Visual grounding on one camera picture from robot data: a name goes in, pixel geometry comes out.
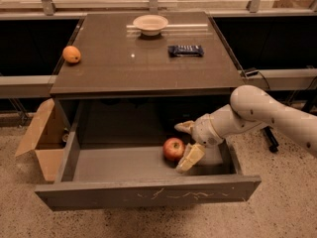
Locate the black stand with wheel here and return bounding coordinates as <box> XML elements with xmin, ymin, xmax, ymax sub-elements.
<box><xmin>264</xmin><ymin>127</ymin><xmax>279</xmax><ymax>153</ymax></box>

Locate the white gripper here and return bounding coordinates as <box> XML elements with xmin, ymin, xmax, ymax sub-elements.
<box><xmin>174</xmin><ymin>114</ymin><xmax>224</xmax><ymax>174</ymax></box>

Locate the orange fruit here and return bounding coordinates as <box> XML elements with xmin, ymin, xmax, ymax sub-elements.
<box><xmin>62</xmin><ymin>46</ymin><xmax>81</xmax><ymax>63</ymax></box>

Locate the black cable with plug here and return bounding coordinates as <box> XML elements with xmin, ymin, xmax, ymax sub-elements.
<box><xmin>240</xmin><ymin>66</ymin><xmax>272</xmax><ymax>91</ymax></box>

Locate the red apple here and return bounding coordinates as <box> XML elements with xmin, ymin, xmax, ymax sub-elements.
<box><xmin>162</xmin><ymin>138</ymin><xmax>185</xmax><ymax>162</ymax></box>

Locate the grey cabinet counter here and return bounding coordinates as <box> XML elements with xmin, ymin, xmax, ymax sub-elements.
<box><xmin>50</xmin><ymin>11</ymin><xmax>247</xmax><ymax>131</ymax></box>

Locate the dark blue snack bar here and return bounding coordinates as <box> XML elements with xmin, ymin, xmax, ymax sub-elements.
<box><xmin>167</xmin><ymin>45</ymin><xmax>204</xmax><ymax>57</ymax></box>

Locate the white bowl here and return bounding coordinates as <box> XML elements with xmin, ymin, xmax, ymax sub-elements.
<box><xmin>133</xmin><ymin>15</ymin><xmax>168</xmax><ymax>36</ymax></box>

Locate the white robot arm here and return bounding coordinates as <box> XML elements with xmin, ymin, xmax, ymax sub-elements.
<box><xmin>174</xmin><ymin>85</ymin><xmax>317</xmax><ymax>174</ymax></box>

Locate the brown cardboard box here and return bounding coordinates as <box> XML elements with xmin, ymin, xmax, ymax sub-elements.
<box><xmin>15</xmin><ymin>99</ymin><xmax>65</xmax><ymax>181</ymax></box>

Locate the open grey top drawer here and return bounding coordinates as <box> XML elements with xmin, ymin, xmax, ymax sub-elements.
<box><xmin>36</xmin><ymin>98</ymin><xmax>261</xmax><ymax>210</ymax></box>

